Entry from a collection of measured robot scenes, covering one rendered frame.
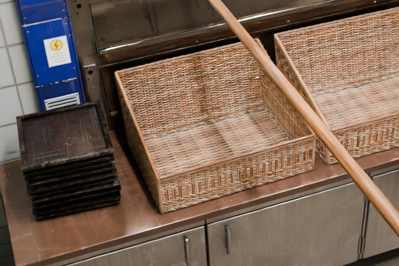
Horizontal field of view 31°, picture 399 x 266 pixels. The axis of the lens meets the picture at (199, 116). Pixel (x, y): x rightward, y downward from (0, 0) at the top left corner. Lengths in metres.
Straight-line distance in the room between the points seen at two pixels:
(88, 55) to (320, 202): 0.95
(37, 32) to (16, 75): 0.19
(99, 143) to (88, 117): 0.16
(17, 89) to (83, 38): 0.29
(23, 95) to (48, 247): 0.56
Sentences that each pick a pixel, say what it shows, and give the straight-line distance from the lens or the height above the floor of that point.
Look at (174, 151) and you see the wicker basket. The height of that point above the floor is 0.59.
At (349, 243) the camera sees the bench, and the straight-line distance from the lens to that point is 2.73.
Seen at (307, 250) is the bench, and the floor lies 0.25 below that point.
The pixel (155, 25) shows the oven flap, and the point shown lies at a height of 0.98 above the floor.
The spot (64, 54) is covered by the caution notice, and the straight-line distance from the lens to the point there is 2.43.
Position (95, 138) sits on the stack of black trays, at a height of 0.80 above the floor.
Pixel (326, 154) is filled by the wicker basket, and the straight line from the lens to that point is 2.46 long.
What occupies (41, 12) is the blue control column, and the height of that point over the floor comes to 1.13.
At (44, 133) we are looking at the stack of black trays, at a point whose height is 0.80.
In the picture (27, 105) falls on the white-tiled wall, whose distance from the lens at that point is 2.55.
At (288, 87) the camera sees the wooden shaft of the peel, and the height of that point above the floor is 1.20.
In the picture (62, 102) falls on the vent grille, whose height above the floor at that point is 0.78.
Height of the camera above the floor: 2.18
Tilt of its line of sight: 36 degrees down
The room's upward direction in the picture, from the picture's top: 4 degrees counter-clockwise
